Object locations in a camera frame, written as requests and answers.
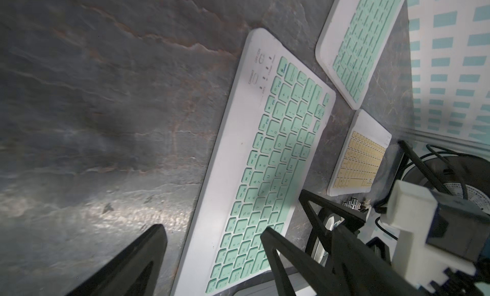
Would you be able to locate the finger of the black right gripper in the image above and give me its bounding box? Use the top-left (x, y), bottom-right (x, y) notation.
top-left (260, 227), bottom-right (341, 295)
top-left (299, 190), bottom-right (367, 255)

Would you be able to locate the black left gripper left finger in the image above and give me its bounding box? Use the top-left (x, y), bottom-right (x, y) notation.
top-left (69, 224), bottom-right (167, 295)

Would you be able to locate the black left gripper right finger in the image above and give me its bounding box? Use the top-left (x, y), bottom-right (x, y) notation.
top-left (332, 226), bottom-right (421, 295)

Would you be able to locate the yellow key white keyboard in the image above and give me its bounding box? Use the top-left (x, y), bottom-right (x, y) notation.
top-left (327, 109), bottom-right (392, 197)

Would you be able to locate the green key keyboard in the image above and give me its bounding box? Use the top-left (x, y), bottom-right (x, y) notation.
top-left (315, 0), bottom-right (405, 110)
top-left (172, 28), bottom-right (336, 295)

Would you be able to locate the black cable reel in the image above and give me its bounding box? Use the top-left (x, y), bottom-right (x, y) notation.
top-left (396, 141), bottom-right (489, 214)

